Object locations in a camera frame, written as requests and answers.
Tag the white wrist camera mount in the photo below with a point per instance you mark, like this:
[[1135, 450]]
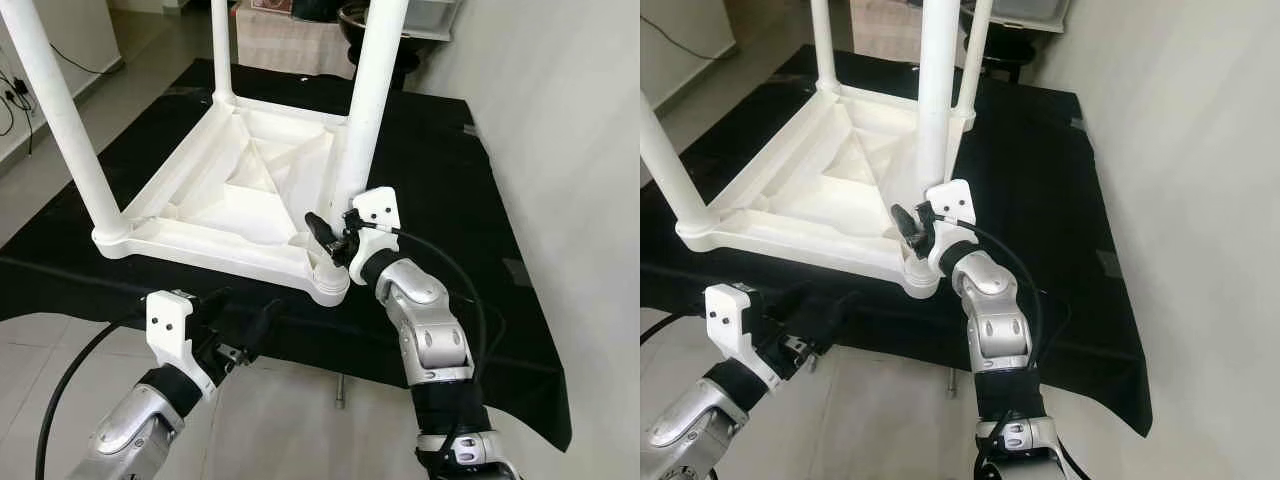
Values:
[[950, 197], [375, 205], [728, 315], [168, 320]]

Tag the beige mat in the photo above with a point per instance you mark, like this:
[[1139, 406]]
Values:
[[290, 40], [885, 30]]

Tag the translucent grey plastic container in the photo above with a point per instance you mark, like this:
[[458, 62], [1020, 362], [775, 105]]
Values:
[[435, 18], [1030, 12]]

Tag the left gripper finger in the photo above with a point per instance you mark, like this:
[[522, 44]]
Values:
[[838, 315], [266, 323]]

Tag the red printed box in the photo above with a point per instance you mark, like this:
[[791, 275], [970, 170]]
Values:
[[270, 4]]

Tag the metal table support leg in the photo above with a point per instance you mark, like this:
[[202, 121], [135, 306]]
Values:
[[341, 392], [950, 382]]

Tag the black plug adapter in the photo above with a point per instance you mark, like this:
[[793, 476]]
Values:
[[15, 95]]

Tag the black tablecloth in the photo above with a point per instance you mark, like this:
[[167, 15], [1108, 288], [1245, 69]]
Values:
[[1030, 170], [430, 170]]

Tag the black stool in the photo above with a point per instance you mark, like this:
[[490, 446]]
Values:
[[1010, 65], [395, 70]]

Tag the black bag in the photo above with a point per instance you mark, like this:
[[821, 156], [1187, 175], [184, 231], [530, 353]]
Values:
[[315, 8]]

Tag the white plastic table leg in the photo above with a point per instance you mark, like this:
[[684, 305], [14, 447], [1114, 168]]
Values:
[[65, 120], [222, 50], [938, 90], [976, 60], [822, 45], [675, 170], [365, 100]]

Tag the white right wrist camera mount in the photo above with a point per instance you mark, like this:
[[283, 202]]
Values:
[[950, 197], [375, 205]]

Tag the white plastic table top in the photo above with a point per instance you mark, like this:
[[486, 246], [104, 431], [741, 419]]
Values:
[[230, 180], [820, 190]]

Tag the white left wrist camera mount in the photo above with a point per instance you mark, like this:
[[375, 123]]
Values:
[[168, 320], [728, 315]]

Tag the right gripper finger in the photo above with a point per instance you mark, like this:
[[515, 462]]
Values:
[[908, 227], [323, 235]]

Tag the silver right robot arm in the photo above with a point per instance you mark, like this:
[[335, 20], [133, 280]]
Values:
[[430, 330], [995, 320]]

